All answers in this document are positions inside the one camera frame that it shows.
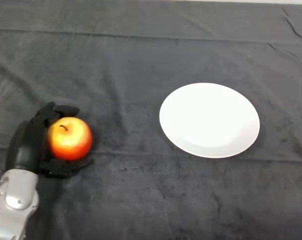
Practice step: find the red yellow apple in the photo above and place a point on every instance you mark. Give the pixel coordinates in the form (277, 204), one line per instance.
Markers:
(70, 140)

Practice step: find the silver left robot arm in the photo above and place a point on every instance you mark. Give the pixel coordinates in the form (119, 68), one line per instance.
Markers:
(13, 202)

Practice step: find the white round plate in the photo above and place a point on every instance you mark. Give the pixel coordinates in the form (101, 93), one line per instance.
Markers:
(209, 120)

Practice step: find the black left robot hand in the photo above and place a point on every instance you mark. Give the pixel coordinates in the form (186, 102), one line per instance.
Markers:
(28, 150)

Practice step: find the black cloth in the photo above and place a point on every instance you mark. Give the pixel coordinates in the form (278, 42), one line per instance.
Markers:
(140, 62)

